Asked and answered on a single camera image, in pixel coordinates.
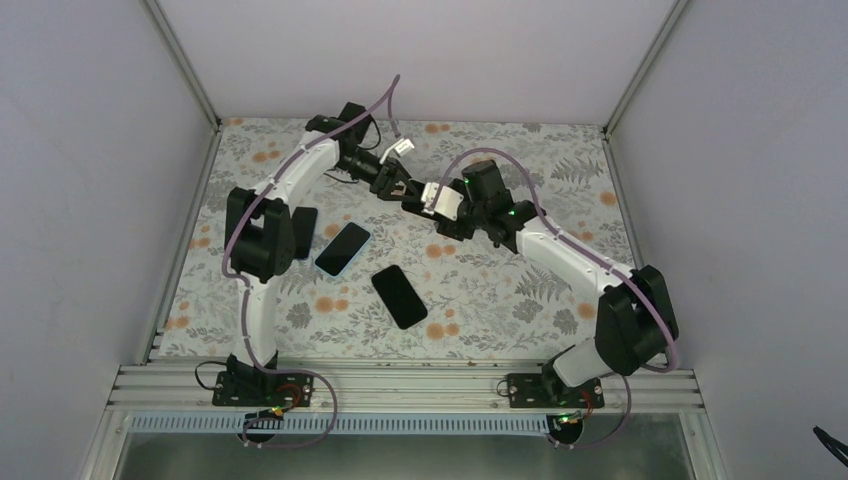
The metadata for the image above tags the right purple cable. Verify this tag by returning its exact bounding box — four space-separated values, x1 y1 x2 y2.
427 146 682 452

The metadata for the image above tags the black mounting plate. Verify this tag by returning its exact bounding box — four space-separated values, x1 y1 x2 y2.
495 373 605 409
211 372 315 410

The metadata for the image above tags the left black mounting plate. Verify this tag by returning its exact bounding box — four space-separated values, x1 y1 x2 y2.
211 372 315 410

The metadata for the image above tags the phone in light blue case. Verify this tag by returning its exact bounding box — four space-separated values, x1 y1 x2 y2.
314 222 372 277

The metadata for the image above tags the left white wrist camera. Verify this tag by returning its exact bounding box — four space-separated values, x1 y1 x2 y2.
383 137 415 157

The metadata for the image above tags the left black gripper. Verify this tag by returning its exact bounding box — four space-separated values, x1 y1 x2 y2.
336 149 421 202

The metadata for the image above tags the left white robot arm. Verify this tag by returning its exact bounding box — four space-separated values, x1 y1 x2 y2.
222 103 414 405

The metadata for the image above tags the aluminium rail base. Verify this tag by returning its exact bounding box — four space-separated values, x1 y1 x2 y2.
107 361 704 436

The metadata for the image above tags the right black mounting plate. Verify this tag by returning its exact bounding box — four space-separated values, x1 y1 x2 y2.
495 373 605 409

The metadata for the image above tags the dark blue phone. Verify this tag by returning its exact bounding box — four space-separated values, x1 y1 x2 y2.
292 207 318 260

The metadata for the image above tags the purple cable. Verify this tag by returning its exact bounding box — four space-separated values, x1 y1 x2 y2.
427 146 682 452
220 74 403 372

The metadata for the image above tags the black phone centre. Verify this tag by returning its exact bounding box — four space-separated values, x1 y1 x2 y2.
371 265 428 330

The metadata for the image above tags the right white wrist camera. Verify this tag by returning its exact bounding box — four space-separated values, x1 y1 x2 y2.
421 182 465 221

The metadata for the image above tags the floral patterned table mat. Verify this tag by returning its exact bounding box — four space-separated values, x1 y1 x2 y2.
158 117 632 360

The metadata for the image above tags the black object at corner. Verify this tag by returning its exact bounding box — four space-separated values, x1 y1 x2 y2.
812 426 848 467

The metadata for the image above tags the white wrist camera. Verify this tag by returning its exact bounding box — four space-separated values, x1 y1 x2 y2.
383 137 415 157
421 182 465 221

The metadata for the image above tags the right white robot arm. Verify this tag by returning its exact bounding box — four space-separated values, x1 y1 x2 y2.
421 161 679 407

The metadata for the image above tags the phone with beige case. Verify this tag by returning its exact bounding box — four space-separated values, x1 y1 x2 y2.
400 193 436 220

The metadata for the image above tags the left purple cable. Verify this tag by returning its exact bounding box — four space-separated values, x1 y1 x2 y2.
220 74 403 372

